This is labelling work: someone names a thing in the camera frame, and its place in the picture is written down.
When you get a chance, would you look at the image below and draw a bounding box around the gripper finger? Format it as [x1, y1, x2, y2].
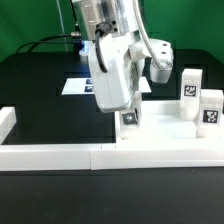
[121, 109, 138, 125]

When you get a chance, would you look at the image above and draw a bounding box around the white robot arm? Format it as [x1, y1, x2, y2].
[71, 0, 173, 126]

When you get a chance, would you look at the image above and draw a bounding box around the white tag sheet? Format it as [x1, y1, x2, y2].
[62, 77, 151, 95]

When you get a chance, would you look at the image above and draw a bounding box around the white U-shaped fence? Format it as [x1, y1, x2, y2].
[0, 107, 224, 171]

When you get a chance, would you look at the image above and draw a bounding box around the black cable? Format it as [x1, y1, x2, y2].
[15, 32, 83, 54]

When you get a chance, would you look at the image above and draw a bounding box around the white cable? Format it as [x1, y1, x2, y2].
[55, 0, 70, 53]

